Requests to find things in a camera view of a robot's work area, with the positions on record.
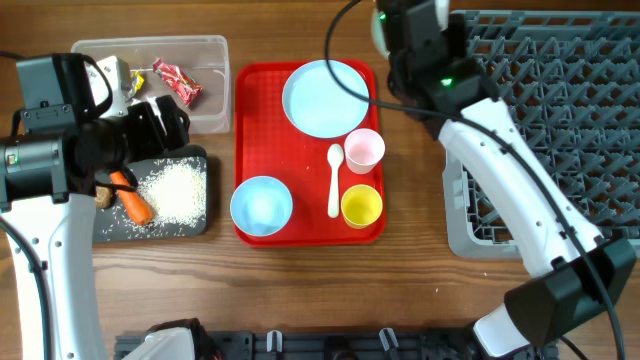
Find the yellow silver wrapper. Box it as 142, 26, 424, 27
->
129, 70, 145, 97

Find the brown food scrap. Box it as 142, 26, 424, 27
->
95, 186, 114, 209

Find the orange carrot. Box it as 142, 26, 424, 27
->
110, 172, 153, 226

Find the white rice pile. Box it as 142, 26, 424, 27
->
103, 156, 208, 239

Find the red snack wrapper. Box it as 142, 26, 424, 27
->
152, 59, 203, 107

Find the blue bowl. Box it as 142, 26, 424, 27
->
230, 176, 293, 237

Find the white tissue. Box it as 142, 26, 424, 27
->
145, 96, 161, 117

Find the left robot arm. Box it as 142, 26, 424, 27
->
1, 53, 190, 359

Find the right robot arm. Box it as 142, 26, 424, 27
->
377, 1, 636, 358

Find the black waste tray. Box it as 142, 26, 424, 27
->
93, 145, 209, 243

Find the clear plastic waste bin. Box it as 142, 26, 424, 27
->
71, 35, 232, 134

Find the grey dishwasher rack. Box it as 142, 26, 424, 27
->
463, 10, 639, 244

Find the light blue plate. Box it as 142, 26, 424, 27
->
282, 60, 369, 139

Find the white plastic spoon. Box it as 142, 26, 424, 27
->
327, 144, 344, 218

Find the pink cup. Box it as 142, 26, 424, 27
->
344, 128, 386, 175

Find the yellow cup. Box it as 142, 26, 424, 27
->
341, 184, 383, 229

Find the left black cable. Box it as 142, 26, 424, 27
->
0, 49, 139, 360

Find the black cable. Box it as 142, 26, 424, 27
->
0, 49, 139, 360
324, 0, 627, 360

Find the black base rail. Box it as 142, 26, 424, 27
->
113, 327, 557, 360

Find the right black cable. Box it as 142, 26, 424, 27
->
324, 0, 627, 360

